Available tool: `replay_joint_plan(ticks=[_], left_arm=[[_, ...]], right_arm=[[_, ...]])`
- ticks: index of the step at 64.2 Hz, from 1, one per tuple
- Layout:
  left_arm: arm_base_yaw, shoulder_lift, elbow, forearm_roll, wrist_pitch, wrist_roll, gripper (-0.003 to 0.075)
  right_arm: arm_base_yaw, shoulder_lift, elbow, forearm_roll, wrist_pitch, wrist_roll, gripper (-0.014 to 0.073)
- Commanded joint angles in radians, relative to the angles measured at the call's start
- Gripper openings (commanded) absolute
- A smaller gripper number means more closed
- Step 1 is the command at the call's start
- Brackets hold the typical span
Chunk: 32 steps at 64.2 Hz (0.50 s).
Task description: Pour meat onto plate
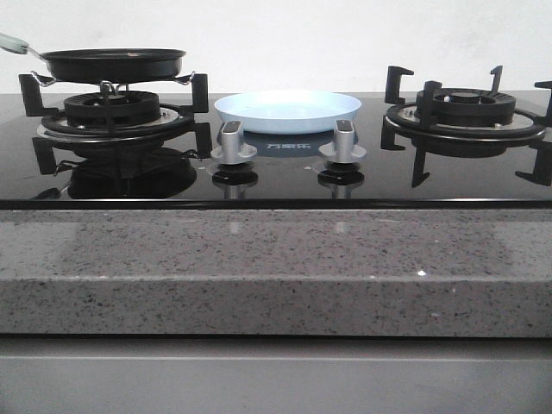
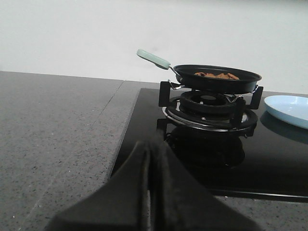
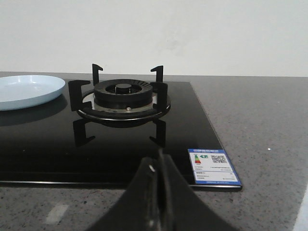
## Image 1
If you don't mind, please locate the light blue plate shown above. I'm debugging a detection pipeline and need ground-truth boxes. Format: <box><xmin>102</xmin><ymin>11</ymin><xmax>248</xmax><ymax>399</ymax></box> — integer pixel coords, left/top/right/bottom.
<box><xmin>214</xmin><ymin>90</ymin><xmax>361</xmax><ymax>135</ymax></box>

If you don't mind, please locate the black frying pan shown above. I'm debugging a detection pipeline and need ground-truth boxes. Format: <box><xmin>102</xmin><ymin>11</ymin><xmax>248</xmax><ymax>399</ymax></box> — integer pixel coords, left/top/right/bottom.
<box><xmin>1</xmin><ymin>34</ymin><xmax>186</xmax><ymax>84</ymax></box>

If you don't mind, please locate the left silver stove knob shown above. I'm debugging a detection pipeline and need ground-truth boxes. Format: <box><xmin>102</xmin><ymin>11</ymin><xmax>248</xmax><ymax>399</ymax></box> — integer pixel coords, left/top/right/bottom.
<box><xmin>210</xmin><ymin>121</ymin><xmax>257</xmax><ymax>166</ymax></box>

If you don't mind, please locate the silver stove knob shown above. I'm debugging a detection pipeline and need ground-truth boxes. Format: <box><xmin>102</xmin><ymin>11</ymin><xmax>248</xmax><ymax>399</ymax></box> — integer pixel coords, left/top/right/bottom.
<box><xmin>318</xmin><ymin>120</ymin><xmax>367</xmax><ymax>164</ymax></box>
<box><xmin>210</xmin><ymin>121</ymin><xmax>257</xmax><ymax>166</ymax></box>

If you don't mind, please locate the right silver stove knob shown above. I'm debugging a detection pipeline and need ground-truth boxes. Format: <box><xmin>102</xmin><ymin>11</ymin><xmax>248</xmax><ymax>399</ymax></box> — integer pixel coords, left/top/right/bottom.
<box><xmin>318</xmin><ymin>120</ymin><xmax>367</xmax><ymax>164</ymax></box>

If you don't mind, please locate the right black pan support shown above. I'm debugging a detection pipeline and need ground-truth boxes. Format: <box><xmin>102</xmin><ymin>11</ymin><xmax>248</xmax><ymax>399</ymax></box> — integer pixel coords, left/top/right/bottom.
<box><xmin>380</xmin><ymin>66</ymin><xmax>551</xmax><ymax>187</ymax></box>

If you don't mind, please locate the black pan support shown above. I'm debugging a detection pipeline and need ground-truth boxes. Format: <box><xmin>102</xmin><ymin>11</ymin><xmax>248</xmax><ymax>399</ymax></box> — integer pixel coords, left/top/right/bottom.
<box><xmin>380</xmin><ymin>66</ymin><xmax>551</xmax><ymax>187</ymax></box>
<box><xmin>19</xmin><ymin>72</ymin><xmax>212</xmax><ymax>158</ymax></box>

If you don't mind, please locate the left black gas burner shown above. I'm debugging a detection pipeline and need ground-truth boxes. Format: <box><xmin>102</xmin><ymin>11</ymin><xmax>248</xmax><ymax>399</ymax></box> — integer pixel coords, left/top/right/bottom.
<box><xmin>64</xmin><ymin>91</ymin><xmax>161</xmax><ymax>129</ymax></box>

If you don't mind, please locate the black gas burner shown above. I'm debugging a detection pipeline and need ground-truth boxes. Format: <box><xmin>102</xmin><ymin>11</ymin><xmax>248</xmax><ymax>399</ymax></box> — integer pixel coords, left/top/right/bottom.
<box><xmin>432</xmin><ymin>88</ymin><xmax>516</xmax><ymax>127</ymax></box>
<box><xmin>64</xmin><ymin>91</ymin><xmax>161</xmax><ymax>129</ymax></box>

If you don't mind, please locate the right black gas burner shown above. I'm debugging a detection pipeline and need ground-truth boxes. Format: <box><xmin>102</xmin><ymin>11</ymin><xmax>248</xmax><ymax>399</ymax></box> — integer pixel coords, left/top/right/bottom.
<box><xmin>432</xmin><ymin>88</ymin><xmax>516</xmax><ymax>127</ymax></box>

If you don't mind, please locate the black glass gas hob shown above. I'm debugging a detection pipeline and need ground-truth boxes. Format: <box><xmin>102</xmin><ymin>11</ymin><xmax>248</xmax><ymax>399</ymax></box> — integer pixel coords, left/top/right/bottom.
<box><xmin>1</xmin><ymin>93</ymin><xmax>551</xmax><ymax>210</ymax></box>

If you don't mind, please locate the left black pan support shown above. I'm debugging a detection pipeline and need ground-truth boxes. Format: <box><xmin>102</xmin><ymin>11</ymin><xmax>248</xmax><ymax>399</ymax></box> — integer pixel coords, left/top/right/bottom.
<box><xmin>19</xmin><ymin>72</ymin><xmax>212</xmax><ymax>158</ymax></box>

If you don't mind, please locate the grey cabinet front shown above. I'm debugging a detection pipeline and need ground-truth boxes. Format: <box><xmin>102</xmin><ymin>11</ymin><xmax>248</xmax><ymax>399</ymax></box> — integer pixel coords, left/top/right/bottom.
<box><xmin>1</xmin><ymin>337</ymin><xmax>551</xmax><ymax>413</ymax></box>

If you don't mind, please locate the wire pan reducer ring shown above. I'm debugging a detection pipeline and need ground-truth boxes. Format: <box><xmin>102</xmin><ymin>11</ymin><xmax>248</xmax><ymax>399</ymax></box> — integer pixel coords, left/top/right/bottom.
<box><xmin>30</xmin><ymin>68</ymin><xmax>196</xmax><ymax>97</ymax></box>

